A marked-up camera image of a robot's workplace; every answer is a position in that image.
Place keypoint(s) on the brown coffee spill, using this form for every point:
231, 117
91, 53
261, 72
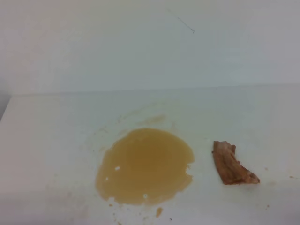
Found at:
147, 166

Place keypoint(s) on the brown stained wet rag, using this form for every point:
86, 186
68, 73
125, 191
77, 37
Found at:
228, 167

